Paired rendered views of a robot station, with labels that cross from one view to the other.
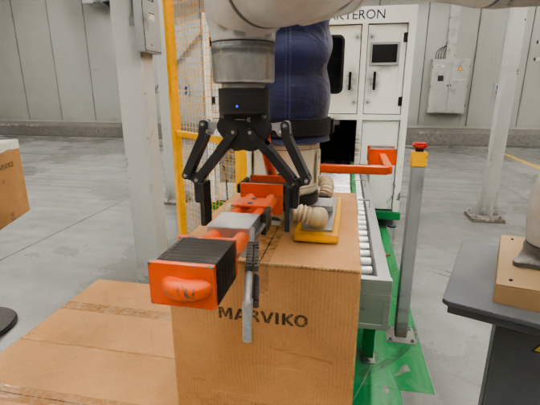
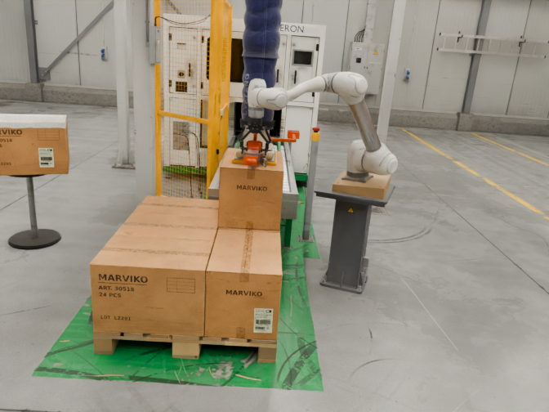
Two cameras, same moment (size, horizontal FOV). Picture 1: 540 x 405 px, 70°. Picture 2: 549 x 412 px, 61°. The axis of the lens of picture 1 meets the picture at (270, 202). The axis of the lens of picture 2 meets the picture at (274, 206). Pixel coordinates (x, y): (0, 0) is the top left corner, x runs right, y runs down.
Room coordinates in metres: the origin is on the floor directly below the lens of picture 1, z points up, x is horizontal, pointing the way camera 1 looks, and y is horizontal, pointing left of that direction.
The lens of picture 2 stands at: (-2.08, 0.49, 1.65)
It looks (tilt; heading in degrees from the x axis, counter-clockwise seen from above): 18 degrees down; 347
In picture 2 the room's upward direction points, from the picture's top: 4 degrees clockwise
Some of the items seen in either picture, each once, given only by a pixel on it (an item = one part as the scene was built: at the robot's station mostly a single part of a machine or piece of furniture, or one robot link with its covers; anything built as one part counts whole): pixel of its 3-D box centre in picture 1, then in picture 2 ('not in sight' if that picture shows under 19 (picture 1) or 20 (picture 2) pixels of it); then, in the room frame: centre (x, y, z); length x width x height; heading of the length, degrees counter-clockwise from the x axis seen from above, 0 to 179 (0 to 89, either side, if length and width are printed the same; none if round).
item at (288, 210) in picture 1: (288, 207); not in sight; (0.57, -0.03, 1.10); 0.03 x 0.01 x 0.07; 168
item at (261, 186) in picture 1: (265, 194); (254, 146); (0.75, 0.01, 1.08); 0.10 x 0.08 x 0.06; 78
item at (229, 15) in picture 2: not in sight; (222, 104); (3.18, -0.03, 1.05); 1.17 x 0.10 x 2.10; 169
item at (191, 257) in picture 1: (196, 268); (250, 158); (0.41, 0.08, 1.08); 0.08 x 0.07 x 0.05; 168
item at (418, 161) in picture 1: (408, 249); (310, 187); (1.83, -0.70, 0.50); 0.07 x 0.07 x 1.00; 79
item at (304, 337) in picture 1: (282, 283); (252, 186); (1.01, -0.04, 0.74); 0.60 x 0.40 x 0.40; 169
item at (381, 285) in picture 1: (297, 278); (253, 194); (1.36, -0.11, 0.58); 0.70 x 0.03 x 0.06; 79
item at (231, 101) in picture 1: (244, 119); (255, 125); (0.59, 0.04, 1.23); 0.08 x 0.07 x 0.09; 78
